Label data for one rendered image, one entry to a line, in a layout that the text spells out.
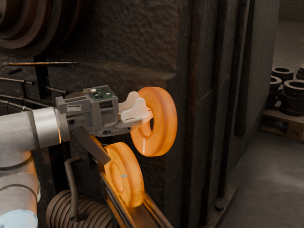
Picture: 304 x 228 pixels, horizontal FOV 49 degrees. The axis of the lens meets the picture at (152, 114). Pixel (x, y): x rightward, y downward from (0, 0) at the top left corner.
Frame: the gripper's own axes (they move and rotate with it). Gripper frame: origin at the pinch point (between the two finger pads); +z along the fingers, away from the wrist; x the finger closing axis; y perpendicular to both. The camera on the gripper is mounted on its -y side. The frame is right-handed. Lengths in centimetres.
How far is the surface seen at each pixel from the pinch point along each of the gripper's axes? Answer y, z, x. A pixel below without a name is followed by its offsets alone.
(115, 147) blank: -6.7, -8.8, 0.4
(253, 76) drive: -27, 81, 62
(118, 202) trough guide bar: -15.8, -11.1, -6.9
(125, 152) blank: -6.9, -7.1, -1.9
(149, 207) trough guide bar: -17.6, -4.9, -9.3
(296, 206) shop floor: -88, 92, 29
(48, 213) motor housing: -35.2, -25.3, 17.5
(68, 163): -24.8, -16.9, 24.6
